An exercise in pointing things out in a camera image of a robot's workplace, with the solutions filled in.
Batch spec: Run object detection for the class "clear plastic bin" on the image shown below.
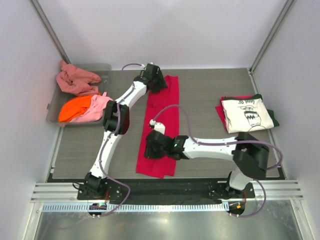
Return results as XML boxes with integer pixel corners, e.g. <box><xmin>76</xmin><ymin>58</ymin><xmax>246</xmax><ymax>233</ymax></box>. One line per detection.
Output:
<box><xmin>46</xmin><ymin>60</ymin><xmax>112</xmax><ymax>127</ymax></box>

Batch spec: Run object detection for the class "aluminium frame post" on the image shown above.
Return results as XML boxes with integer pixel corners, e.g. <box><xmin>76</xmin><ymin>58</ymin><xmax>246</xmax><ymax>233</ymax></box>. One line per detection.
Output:
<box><xmin>248</xmin><ymin>0</ymin><xmax>296</xmax><ymax>75</ymax></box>
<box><xmin>29</xmin><ymin>0</ymin><xmax>71</xmax><ymax>64</ymax></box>

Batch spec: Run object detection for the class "right aluminium frame post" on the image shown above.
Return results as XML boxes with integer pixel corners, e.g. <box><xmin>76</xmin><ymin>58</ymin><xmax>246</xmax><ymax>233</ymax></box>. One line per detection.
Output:
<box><xmin>248</xmin><ymin>0</ymin><xmax>296</xmax><ymax>75</ymax></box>

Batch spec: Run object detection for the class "dark green t-shirt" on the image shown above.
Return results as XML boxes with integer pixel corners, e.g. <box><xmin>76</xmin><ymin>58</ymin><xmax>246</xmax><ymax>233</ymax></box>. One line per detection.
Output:
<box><xmin>251</xmin><ymin>94</ymin><xmax>280</xmax><ymax>129</ymax></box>

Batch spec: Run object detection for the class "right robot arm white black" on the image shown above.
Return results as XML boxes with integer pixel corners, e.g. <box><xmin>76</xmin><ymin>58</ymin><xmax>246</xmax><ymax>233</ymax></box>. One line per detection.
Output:
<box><xmin>144</xmin><ymin>130</ymin><xmax>270</xmax><ymax>200</ymax></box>

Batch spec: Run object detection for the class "light pink shirt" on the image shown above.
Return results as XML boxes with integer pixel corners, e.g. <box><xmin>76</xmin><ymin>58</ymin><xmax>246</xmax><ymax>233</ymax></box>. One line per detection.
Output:
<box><xmin>70</xmin><ymin>91</ymin><xmax>113</xmax><ymax>123</ymax></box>

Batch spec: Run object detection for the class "orange shirt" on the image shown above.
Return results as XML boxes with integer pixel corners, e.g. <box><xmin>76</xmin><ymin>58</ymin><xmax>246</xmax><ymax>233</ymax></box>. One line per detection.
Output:
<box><xmin>57</xmin><ymin>94</ymin><xmax>101</xmax><ymax>123</ymax></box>

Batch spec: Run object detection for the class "crimson red polo shirt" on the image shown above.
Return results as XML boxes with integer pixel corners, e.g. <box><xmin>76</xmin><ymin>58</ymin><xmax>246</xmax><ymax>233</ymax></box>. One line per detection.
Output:
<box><xmin>135</xmin><ymin>75</ymin><xmax>180</xmax><ymax>179</ymax></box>

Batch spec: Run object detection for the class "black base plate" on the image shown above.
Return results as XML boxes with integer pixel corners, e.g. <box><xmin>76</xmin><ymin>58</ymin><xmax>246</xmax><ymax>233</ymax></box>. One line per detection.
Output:
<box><xmin>75</xmin><ymin>178</ymin><xmax>256</xmax><ymax>201</ymax></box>

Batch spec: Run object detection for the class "white printed t-shirt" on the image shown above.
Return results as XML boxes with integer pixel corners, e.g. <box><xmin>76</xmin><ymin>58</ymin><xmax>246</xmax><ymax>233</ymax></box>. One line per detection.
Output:
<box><xmin>222</xmin><ymin>98</ymin><xmax>275</xmax><ymax>134</ymax></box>

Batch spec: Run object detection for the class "left aluminium frame post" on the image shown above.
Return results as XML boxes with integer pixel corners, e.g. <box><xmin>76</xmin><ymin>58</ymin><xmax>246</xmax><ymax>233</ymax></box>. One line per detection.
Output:
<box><xmin>29</xmin><ymin>0</ymin><xmax>71</xmax><ymax>64</ymax></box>

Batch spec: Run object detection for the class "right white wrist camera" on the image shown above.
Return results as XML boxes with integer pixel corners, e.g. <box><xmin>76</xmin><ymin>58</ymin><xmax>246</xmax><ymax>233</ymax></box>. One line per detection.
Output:
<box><xmin>149</xmin><ymin>119</ymin><xmax>166</xmax><ymax>135</ymax></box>

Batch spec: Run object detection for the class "slotted white cable duct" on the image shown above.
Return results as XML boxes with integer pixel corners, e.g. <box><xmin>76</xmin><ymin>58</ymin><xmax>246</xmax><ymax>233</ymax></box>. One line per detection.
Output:
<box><xmin>42</xmin><ymin>202</ymin><xmax>229</xmax><ymax>213</ymax></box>

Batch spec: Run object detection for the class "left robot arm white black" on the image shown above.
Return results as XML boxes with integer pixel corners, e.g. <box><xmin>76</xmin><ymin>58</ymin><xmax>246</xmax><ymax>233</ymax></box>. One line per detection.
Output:
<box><xmin>77</xmin><ymin>62</ymin><xmax>168</xmax><ymax>200</ymax></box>

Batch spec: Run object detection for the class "aluminium rail front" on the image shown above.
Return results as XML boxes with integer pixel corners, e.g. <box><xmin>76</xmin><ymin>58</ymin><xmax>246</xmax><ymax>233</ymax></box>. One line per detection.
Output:
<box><xmin>31</xmin><ymin>180</ymin><xmax>303</xmax><ymax>205</ymax></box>

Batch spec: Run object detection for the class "salmon pink shirt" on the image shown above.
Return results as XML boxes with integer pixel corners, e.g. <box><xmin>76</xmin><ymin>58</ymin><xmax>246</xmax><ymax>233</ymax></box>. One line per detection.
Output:
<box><xmin>56</xmin><ymin>60</ymin><xmax>102</xmax><ymax>97</ymax></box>

